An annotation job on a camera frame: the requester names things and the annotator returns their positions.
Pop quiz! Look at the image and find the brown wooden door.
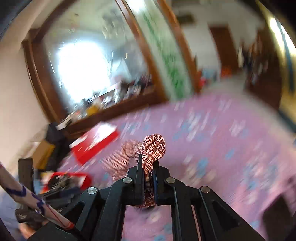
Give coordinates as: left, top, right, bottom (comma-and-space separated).
209, 25, 239, 77

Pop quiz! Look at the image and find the patterned handle stick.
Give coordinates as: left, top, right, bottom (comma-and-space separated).
1, 165, 75, 230

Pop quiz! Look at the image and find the dark wooden headboard shelf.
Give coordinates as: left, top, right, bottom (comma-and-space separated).
61, 86, 168, 139

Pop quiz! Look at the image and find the bamboo painted wall panel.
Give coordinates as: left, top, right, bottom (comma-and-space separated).
127, 1, 194, 100

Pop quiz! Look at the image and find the red floral box lid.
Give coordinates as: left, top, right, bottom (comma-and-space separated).
69, 122, 119, 166

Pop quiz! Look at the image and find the red plaid scrunchie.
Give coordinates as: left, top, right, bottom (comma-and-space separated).
102, 134, 166, 208

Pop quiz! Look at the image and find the large wall mirror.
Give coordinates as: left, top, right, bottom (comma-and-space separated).
43, 0, 151, 112

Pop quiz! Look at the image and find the cardboard box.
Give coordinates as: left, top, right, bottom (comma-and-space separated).
31, 140, 55, 170

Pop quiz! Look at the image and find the purple floral bedspread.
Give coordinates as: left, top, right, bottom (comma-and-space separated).
60, 93, 295, 240

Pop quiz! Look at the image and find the red open gift box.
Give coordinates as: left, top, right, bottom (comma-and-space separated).
41, 172, 92, 193

